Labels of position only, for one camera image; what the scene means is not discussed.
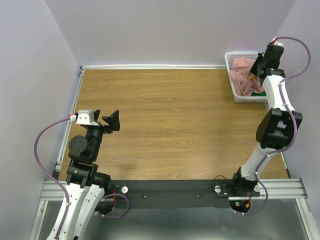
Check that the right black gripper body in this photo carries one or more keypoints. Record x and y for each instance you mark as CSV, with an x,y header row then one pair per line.
x,y
261,64

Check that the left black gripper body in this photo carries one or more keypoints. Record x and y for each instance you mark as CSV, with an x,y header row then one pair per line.
x,y
95,134

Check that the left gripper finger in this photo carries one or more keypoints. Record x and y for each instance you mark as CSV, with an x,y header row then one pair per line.
x,y
113,121
96,114

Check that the pink printed t shirt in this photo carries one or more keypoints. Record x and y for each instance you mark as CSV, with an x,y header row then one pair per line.
x,y
244,83

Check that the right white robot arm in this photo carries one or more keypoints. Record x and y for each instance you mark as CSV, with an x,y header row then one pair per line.
x,y
279,126

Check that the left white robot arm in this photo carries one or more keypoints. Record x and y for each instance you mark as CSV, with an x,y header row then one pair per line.
x,y
85,186

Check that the green t shirt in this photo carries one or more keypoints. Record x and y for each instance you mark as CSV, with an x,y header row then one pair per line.
x,y
260,94

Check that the white back edge strip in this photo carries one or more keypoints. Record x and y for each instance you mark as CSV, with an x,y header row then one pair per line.
x,y
153,67

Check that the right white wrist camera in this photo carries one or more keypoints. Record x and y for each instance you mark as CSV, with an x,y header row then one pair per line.
x,y
276,42

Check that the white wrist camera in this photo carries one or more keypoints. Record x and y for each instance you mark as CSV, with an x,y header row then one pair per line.
x,y
276,42
85,117

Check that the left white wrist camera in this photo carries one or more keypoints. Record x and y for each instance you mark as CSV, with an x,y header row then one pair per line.
x,y
85,117

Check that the aluminium left side rail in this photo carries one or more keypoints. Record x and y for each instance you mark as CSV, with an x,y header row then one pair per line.
x,y
61,153

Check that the aluminium rail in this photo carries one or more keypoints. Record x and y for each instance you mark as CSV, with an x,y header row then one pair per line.
x,y
61,153
275,188

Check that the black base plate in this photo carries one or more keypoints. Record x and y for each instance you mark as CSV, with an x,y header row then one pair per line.
x,y
226,195

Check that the aluminium front rail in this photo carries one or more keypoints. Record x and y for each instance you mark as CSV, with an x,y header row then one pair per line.
x,y
275,188

